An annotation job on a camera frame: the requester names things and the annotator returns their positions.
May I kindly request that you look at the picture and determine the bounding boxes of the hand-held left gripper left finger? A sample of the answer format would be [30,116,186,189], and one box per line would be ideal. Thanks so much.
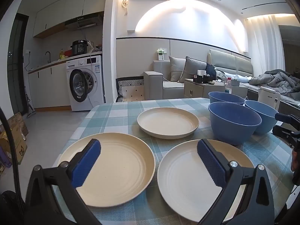
[25,139,102,225]

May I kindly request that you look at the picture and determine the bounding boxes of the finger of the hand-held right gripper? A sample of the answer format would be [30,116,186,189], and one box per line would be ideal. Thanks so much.
[272,125,300,144]
[275,113,300,125]

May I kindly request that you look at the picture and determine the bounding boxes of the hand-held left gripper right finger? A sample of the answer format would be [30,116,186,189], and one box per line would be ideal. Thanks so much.
[197,139,275,225]

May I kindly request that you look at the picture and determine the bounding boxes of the cream round plate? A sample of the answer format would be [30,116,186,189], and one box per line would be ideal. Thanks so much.
[157,139,256,223]
[137,107,200,139]
[57,132,156,208]

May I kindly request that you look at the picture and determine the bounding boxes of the blue bowl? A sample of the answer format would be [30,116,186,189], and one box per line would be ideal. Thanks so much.
[208,102,262,145]
[244,100,279,134]
[208,91,245,106]

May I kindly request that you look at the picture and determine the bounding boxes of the person's right hand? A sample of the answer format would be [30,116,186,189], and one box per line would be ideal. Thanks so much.
[291,149,298,172]

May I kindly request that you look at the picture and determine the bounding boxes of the white electric kettle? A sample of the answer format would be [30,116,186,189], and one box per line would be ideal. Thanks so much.
[258,86,281,110]

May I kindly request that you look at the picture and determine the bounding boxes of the grey duvet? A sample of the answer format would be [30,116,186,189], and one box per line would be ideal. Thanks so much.
[249,69,300,94]

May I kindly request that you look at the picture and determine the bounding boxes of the teal plaid tablecloth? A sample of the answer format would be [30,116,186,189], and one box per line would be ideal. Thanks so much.
[53,97,296,225]

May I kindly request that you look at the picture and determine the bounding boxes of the plastic water bottle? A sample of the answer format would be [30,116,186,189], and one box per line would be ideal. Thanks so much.
[225,77,233,95]

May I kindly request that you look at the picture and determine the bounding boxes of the white washing machine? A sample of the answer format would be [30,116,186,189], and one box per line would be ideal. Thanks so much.
[66,55,105,112]

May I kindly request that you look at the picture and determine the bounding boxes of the cardboard box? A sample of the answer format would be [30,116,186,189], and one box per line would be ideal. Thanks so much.
[0,124,28,164]

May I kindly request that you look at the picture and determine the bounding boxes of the beige upholstered bed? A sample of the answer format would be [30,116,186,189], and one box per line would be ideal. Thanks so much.
[207,49,300,109]

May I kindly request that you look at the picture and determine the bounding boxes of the beige side cabinet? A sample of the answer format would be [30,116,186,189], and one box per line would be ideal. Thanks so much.
[184,78,227,99]

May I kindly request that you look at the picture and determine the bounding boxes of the brown flat cardboard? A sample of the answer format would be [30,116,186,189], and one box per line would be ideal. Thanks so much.
[6,112,29,136]

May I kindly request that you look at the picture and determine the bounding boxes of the floor mop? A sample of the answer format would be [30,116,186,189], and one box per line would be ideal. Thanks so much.
[25,94,35,119]

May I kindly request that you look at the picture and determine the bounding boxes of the white dotted cushion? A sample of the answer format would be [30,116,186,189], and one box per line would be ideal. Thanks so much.
[122,85,144,102]

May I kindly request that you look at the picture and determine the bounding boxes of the white kitchen counter cabinet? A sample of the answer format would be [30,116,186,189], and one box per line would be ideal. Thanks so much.
[28,58,71,109]

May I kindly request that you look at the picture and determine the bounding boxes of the dark navy jacket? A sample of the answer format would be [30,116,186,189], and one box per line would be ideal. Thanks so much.
[206,63,217,77]

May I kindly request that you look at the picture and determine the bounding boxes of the black patterned chair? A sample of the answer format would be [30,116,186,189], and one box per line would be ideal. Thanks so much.
[116,77,144,102]

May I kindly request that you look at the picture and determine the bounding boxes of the dark grey pillow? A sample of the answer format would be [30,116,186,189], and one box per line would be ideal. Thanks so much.
[179,56,208,83]

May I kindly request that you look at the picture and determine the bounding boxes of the grey sofa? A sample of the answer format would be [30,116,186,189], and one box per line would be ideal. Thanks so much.
[144,60,188,100]

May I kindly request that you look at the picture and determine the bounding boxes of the light grey pillow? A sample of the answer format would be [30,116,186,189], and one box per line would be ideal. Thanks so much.
[169,56,187,82]

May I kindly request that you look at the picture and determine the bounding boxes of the black pressure cooker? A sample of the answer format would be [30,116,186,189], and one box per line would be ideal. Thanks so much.
[71,40,89,56]

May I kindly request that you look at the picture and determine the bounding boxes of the dark glass door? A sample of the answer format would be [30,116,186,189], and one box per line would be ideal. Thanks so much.
[7,13,29,116]

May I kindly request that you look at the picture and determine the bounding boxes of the range hood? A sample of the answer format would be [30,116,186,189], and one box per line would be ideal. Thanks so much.
[65,14,104,31]

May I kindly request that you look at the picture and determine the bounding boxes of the white wall cabinets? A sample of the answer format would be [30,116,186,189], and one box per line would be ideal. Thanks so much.
[33,0,108,38]

